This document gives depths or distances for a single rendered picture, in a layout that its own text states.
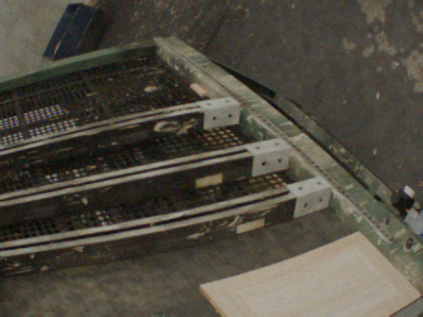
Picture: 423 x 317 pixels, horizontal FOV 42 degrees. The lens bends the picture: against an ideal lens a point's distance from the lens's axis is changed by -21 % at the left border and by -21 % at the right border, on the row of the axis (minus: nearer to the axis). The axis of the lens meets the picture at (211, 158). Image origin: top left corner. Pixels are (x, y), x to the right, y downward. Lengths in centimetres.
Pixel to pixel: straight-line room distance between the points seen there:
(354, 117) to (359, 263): 154
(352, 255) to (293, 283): 21
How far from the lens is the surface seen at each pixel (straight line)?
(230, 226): 165
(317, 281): 151
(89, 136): 198
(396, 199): 177
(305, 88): 334
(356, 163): 271
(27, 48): 641
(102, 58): 270
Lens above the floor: 225
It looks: 38 degrees down
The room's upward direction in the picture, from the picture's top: 69 degrees counter-clockwise
